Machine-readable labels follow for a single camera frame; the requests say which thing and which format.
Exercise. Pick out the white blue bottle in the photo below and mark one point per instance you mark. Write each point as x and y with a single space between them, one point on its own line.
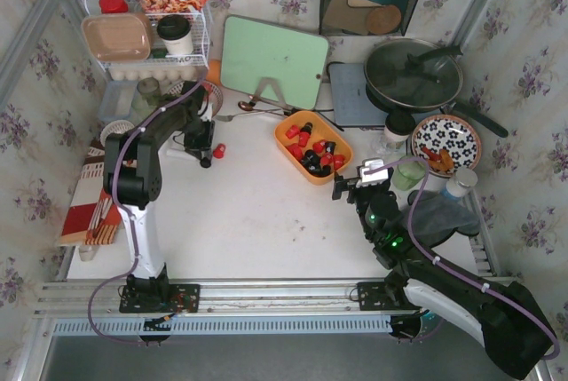
460 184

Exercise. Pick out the small cup black lid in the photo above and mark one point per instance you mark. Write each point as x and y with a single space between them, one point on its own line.
399 125

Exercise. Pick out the grey induction cooker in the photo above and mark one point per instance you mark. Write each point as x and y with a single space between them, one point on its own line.
352 107

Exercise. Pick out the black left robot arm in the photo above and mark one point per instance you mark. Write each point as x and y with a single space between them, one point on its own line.
132 176

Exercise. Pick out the orange plastic storage basket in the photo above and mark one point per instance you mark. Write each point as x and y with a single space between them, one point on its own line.
321 130

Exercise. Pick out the white wire rack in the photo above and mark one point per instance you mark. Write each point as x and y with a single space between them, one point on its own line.
201 25

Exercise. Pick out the clear blue rimmed container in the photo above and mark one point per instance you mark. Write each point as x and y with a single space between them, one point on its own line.
117 101

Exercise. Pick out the bowl with fruit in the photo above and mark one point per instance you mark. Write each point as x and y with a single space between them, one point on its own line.
212 102

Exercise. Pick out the blue flower patterned plate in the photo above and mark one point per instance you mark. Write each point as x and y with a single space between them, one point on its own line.
447 143

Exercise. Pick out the black frying pan with lid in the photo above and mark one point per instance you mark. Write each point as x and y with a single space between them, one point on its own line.
419 77

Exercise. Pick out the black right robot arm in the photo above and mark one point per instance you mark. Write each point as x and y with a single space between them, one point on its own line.
505 319

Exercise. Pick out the clear glass jar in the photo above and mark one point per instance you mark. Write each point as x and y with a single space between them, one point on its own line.
146 98

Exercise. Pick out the metal spoon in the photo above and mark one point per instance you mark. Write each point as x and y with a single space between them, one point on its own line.
253 110

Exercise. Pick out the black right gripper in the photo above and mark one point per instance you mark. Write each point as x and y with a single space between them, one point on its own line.
351 187

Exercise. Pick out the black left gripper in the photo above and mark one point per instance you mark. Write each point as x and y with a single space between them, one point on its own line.
201 140

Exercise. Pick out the egg tray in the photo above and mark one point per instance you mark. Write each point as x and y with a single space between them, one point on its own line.
167 75

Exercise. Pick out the red coffee capsule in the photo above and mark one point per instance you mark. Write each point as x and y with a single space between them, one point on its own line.
319 147
303 138
295 151
326 159
338 162
219 151
292 132

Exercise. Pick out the green cutting board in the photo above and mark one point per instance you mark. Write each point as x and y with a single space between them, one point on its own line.
272 62

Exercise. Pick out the grey cloth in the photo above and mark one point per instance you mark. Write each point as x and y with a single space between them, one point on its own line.
437 218

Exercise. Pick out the green translucent cup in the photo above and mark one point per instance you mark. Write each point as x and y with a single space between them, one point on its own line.
408 173

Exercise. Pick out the beige plastic container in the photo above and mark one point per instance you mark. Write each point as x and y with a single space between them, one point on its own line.
122 37

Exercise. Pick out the striped red cloth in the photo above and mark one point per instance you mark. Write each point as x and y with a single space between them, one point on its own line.
92 218

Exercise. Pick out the white cup black lid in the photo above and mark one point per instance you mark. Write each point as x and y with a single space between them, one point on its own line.
175 32

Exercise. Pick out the red lidded jar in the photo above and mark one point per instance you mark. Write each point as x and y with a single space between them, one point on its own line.
113 6

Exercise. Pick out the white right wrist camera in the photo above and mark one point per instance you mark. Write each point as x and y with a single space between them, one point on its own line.
373 172

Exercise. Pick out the white strainer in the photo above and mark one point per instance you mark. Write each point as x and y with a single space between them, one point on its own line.
115 127

